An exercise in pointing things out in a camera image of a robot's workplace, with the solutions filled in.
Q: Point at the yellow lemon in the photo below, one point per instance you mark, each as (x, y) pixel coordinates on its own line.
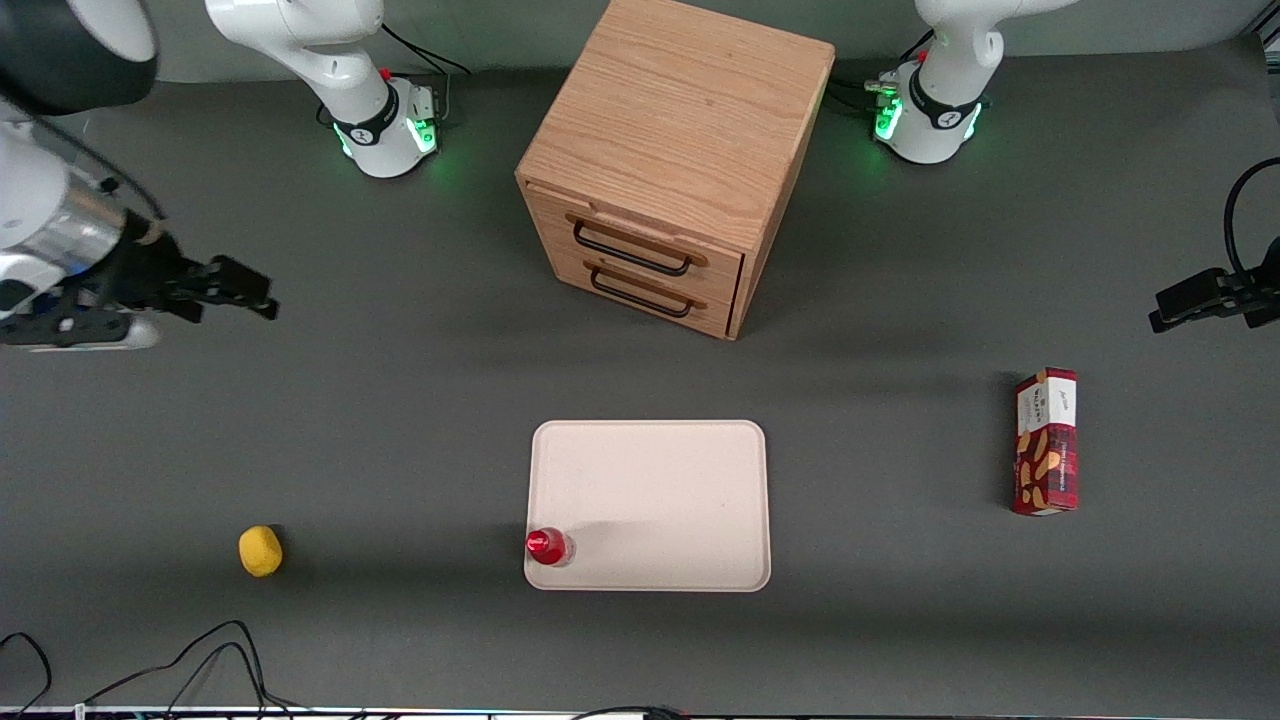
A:
(260, 552)

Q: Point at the red bottle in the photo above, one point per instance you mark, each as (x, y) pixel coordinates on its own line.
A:
(546, 546)

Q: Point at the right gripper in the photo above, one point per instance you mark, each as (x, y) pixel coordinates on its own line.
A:
(143, 271)

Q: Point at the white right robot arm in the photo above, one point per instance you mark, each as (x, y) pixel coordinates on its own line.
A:
(300, 40)

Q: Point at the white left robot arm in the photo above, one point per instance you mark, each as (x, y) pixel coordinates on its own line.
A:
(950, 100)

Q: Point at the red plaid shortbread box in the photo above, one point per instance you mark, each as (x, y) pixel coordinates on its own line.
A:
(1046, 450)

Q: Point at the beige plastic tray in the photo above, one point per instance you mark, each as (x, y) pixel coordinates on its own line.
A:
(650, 500)

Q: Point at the wooden drawer cabinet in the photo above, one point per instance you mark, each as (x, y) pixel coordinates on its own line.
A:
(680, 110)

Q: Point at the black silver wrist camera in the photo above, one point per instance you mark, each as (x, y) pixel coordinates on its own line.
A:
(70, 330)

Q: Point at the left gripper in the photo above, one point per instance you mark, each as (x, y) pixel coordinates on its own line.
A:
(1203, 297)

